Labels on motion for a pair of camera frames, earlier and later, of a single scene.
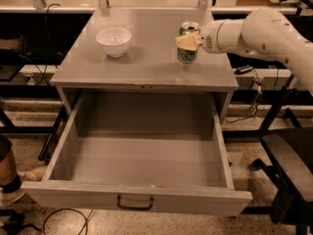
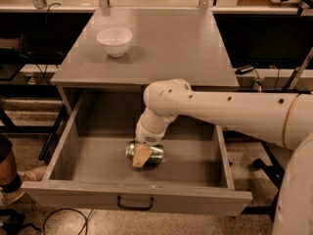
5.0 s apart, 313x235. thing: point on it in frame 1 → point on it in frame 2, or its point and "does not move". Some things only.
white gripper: (209, 39) → (148, 137)
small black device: (243, 70) does not move
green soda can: (188, 56) → (156, 155)
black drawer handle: (134, 208) does not move
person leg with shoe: (11, 179) does not move
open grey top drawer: (152, 152) does not move
